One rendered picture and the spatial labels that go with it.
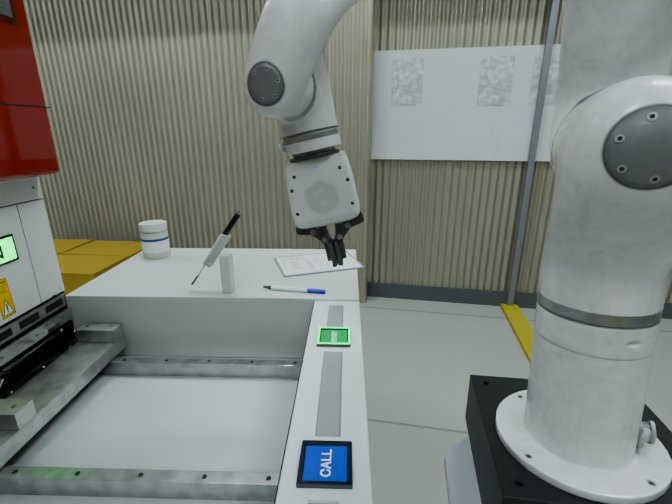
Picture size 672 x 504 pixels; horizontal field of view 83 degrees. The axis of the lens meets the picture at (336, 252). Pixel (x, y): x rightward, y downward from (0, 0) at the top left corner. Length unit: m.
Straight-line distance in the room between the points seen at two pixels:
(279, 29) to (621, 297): 0.45
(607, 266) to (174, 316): 0.77
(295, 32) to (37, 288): 0.70
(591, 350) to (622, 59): 0.30
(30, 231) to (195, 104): 2.53
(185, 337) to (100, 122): 3.08
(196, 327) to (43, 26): 3.51
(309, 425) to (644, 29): 0.54
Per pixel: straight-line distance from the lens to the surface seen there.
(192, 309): 0.87
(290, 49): 0.47
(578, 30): 0.51
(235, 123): 3.19
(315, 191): 0.56
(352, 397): 0.54
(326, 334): 0.67
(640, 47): 0.53
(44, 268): 0.95
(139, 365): 0.90
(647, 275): 0.48
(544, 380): 0.54
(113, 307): 0.95
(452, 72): 2.91
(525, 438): 0.59
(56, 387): 0.84
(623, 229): 0.43
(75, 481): 0.70
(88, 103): 3.89
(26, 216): 0.92
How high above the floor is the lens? 1.30
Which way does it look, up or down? 18 degrees down
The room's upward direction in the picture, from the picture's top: straight up
